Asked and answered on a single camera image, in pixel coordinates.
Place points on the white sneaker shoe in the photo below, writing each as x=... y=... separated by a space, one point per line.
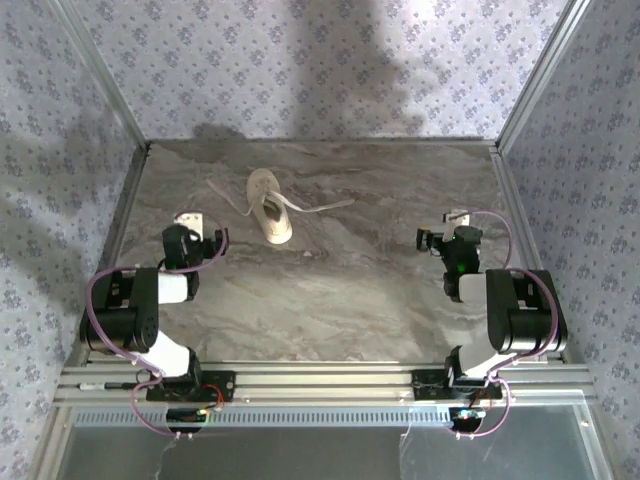
x=300 y=206

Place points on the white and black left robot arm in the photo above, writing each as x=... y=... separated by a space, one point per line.
x=172 y=290

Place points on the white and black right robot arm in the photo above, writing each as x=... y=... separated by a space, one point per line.
x=472 y=287

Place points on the black and white pen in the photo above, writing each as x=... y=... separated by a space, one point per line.
x=110 y=385

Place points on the clear acrylic panel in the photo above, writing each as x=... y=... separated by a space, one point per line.
x=300 y=450

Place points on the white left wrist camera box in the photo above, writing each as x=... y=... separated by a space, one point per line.
x=192 y=220

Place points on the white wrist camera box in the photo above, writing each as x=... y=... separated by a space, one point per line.
x=192 y=220
x=457 y=216

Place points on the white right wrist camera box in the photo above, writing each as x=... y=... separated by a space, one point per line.
x=457 y=216

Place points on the aluminium table side rail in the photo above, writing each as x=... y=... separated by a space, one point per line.
x=118 y=225
x=522 y=215

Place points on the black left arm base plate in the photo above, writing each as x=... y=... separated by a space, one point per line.
x=225 y=385

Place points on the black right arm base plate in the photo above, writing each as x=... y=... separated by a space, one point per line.
x=425 y=387

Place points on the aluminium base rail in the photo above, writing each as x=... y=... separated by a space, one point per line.
x=325 y=382

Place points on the aluminium frame post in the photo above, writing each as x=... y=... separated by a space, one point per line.
x=542 y=75
x=106 y=75

